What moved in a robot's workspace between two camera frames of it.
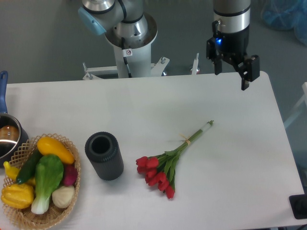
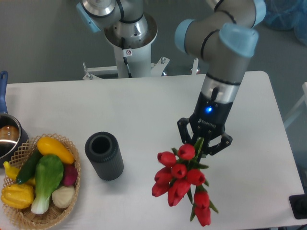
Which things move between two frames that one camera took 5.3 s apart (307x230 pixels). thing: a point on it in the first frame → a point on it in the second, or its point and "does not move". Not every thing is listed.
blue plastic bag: x=287 y=15 does not move
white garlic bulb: x=63 y=197 does not move
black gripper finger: x=212 y=53 → x=182 y=124
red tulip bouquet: x=160 y=170 → x=181 y=171
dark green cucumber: x=27 y=171 does not move
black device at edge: x=299 y=205 does not move
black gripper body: x=236 y=43 → x=210 y=116
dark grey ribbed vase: x=102 y=149 does not move
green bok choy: x=49 y=170 does not move
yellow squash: x=47 y=145 does not move
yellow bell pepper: x=18 y=196 does not move
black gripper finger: x=247 y=67 → x=226 y=141
